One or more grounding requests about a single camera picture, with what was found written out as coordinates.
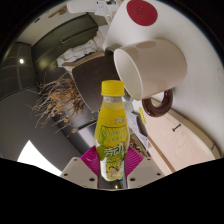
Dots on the flat round red coaster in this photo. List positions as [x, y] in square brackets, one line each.
[141, 12]

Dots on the stack of papers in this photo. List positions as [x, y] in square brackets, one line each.
[105, 7]

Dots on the loose printed papers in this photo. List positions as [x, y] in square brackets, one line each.
[135, 128]

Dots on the small yellow tag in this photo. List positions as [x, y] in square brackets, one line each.
[142, 115]

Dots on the light wooden drawing board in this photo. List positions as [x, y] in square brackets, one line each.
[180, 146]

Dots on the small wooden figure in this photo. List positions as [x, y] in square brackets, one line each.
[57, 11]

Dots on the dark double door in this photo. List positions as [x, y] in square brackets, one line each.
[63, 36]

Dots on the yellow drink bottle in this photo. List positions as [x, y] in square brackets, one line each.
[111, 133]

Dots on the round ceiling spotlight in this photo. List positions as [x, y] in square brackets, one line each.
[21, 61]

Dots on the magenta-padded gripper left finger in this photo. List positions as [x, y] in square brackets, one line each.
[76, 170]

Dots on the dark pot with dried plant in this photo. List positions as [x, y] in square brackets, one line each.
[91, 78]

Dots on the long white ceiling light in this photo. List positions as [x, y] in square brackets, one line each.
[36, 158]

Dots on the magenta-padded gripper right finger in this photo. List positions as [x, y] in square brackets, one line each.
[146, 170]

